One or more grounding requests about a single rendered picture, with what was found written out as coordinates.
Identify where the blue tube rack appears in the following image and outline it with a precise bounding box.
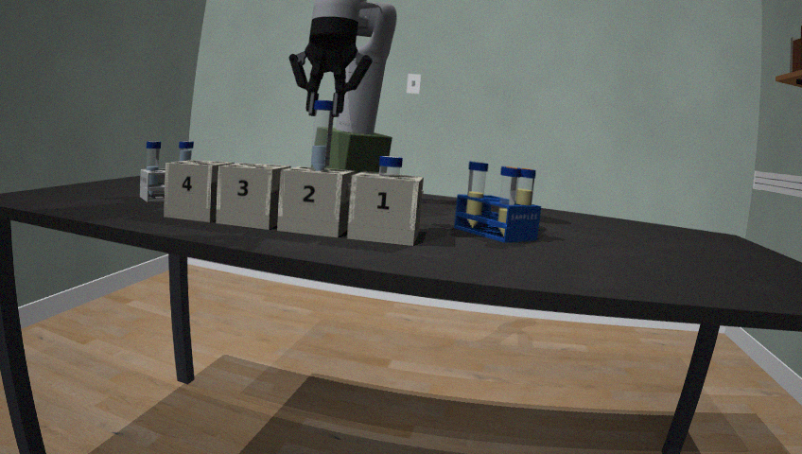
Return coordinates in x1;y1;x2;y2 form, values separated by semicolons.
454;195;541;243

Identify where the white tube rack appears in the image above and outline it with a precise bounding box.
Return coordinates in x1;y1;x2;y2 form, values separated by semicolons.
140;169;166;202

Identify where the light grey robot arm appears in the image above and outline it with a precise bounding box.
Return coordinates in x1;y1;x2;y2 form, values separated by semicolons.
312;0;396;134

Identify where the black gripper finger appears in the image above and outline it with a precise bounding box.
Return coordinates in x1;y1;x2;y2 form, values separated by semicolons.
332;49;373;117
289;49;324;116

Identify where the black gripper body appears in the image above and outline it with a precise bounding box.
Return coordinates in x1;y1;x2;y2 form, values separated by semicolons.
305;17;358;73

